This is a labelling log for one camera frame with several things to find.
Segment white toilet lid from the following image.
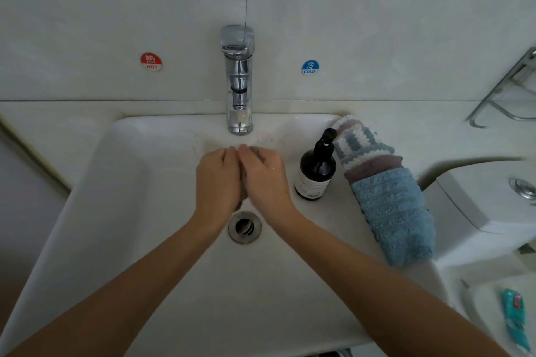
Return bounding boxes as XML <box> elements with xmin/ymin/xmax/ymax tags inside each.
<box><xmin>461</xmin><ymin>273</ymin><xmax>536</xmax><ymax>357</ymax></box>

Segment grey yellow striped cloth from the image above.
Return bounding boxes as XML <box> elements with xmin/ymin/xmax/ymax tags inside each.
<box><xmin>333</xmin><ymin>122</ymin><xmax>395</xmax><ymax>171</ymax></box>

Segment chrome flush button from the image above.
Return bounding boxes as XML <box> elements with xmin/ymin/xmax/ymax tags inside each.
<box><xmin>510</xmin><ymin>177</ymin><xmax>536</xmax><ymax>203</ymax></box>

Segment white ceramic sink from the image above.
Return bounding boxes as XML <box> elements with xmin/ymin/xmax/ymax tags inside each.
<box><xmin>0</xmin><ymin>113</ymin><xmax>449</xmax><ymax>357</ymax></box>

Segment chrome faucet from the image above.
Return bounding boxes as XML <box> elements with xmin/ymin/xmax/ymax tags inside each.
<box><xmin>220</xmin><ymin>25</ymin><xmax>256</xmax><ymax>136</ymax></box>

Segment person's right forearm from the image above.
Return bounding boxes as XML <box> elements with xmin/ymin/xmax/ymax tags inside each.
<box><xmin>272</xmin><ymin>210</ymin><xmax>508</xmax><ymax>357</ymax></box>

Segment person's left hand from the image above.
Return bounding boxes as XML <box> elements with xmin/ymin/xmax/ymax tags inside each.
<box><xmin>193</xmin><ymin>147</ymin><xmax>246</xmax><ymax>237</ymax></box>

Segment person's left forearm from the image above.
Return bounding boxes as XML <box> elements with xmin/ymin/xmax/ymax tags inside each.
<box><xmin>8</xmin><ymin>217</ymin><xmax>227</xmax><ymax>357</ymax></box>

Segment person's right hand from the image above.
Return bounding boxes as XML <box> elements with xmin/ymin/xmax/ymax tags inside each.
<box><xmin>237</xmin><ymin>144</ymin><xmax>304</xmax><ymax>232</ymax></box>

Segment red round sticker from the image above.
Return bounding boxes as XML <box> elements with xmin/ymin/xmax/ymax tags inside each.
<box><xmin>140</xmin><ymin>52</ymin><xmax>164</xmax><ymax>73</ymax></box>

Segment metal wall shelf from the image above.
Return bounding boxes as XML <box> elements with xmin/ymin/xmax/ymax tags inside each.
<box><xmin>466</xmin><ymin>47</ymin><xmax>536</xmax><ymax>129</ymax></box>

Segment pink white striped cloth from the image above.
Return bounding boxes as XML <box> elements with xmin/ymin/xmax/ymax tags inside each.
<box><xmin>333</xmin><ymin>115</ymin><xmax>365</xmax><ymax>132</ymax></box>

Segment white toilet tank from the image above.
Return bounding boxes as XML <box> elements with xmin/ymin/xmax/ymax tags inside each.
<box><xmin>421</xmin><ymin>160</ymin><xmax>536</xmax><ymax>268</ymax></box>

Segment metal sink drain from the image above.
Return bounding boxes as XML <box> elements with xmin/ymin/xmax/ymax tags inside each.
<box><xmin>228</xmin><ymin>210</ymin><xmax>263</xmax><ymax>245</ymax></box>

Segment teal tube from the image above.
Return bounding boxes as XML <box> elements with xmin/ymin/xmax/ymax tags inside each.
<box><xmin>501</xmin><ymin>288</ymin><xmax>532</xmax><ymax>354</ymax></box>

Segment gray patterned trousers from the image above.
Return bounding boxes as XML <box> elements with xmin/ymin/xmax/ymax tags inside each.
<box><xmin>305</xmin><ymin>349</ymin><xmax>353</xmax><ymax>357</ymax></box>

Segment black pump soap bottle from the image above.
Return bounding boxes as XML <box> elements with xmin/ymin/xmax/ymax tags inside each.
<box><xmin>295</xmin><ymin>127</ymin><xmax>338</xmax><ymax>201</ymax></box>

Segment blue stained cloth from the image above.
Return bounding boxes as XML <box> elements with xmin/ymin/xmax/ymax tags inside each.
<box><xmin>350</xmin><ymin>167</ymin><xmax>437</xmax><ymax>267</ymax></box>

